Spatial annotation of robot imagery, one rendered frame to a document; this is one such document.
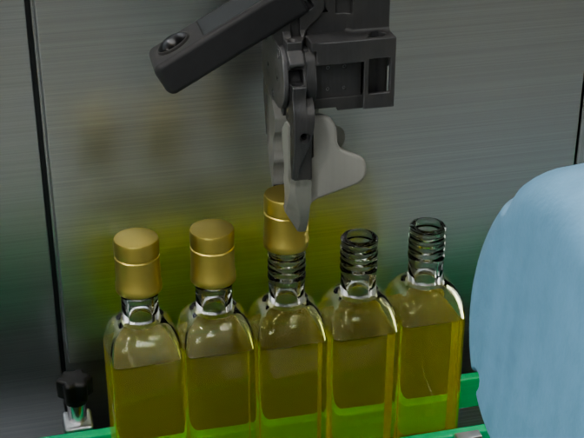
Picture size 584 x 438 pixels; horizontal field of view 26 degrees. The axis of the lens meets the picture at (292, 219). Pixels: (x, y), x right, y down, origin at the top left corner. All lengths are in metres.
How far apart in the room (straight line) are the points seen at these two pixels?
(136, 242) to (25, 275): 0.20
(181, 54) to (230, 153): 0.21
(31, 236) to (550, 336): 0.72
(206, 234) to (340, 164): 0.11
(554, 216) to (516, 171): 0.71
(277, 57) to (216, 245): 0.15
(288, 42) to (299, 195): 0.11
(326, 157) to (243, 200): 0.19
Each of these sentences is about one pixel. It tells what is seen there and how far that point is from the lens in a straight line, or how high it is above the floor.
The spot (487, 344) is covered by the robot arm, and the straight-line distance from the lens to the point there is 0.49.
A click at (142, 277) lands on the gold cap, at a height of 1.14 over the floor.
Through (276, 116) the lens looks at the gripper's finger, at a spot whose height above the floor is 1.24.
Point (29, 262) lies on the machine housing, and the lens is 1.12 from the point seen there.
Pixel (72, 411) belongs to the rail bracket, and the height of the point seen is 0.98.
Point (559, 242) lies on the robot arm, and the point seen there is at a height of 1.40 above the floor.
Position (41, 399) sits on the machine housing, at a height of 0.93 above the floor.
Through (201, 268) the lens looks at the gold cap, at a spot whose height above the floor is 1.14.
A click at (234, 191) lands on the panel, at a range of 1.08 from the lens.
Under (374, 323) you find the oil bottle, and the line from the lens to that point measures 1.00.
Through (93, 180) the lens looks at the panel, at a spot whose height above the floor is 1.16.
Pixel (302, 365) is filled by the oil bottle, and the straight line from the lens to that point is 1.00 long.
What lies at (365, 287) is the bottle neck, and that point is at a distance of 0.99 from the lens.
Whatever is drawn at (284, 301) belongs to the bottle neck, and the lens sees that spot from 0.98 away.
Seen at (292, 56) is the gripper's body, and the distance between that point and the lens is 0.88.
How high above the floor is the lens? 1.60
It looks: 27 degrees down
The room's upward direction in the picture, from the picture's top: straight up
